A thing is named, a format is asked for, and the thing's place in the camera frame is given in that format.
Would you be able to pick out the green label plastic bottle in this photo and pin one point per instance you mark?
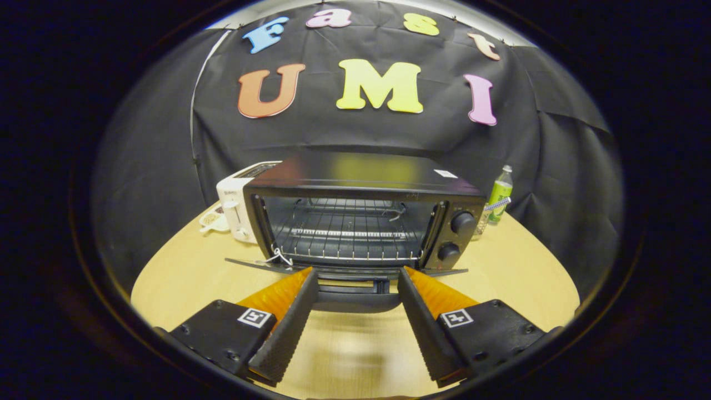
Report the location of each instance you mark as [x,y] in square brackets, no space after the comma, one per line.
[499,195]

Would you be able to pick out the black toaster oven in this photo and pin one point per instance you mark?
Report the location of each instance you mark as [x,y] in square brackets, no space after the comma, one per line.
[361,172]

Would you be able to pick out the small glass jar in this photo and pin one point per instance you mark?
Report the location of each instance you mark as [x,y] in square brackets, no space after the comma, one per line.
[482,222]

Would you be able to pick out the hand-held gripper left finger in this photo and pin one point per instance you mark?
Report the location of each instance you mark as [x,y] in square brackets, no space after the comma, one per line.
[289,333]

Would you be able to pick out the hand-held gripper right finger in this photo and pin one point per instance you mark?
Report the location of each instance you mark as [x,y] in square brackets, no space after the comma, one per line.
[427,333]

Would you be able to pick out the white pop-up toaster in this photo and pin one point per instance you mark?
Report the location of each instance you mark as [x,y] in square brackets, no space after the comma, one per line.
[233,200]

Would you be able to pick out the small white dish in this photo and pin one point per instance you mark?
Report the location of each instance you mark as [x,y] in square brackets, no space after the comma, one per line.
[212,221]

